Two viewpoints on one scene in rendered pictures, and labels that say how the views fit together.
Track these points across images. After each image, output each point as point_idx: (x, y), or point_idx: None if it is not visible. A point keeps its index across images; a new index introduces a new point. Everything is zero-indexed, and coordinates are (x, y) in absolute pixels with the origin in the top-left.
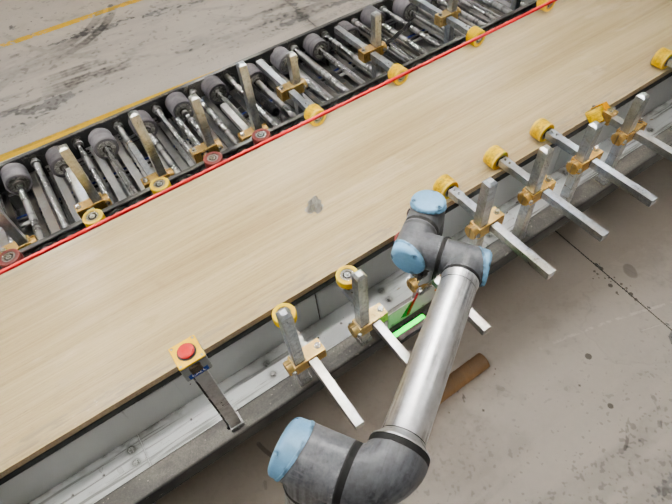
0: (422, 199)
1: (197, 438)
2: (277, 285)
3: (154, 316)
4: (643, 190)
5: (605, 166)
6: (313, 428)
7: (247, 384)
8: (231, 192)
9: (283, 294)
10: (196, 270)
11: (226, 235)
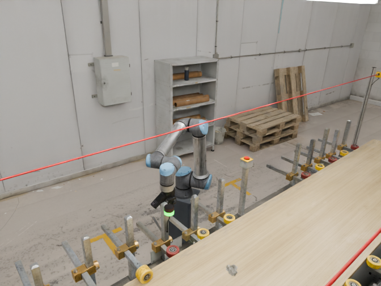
0: (169, 165)
1: None
2: (237, 227)
3: (288, 215)
4: (18, 266)
5: (27, 285)
6: (198, 122)
7: None
8: (295, 279)
9: (232, 224)
10: (283, 233)
11: (279, 251)
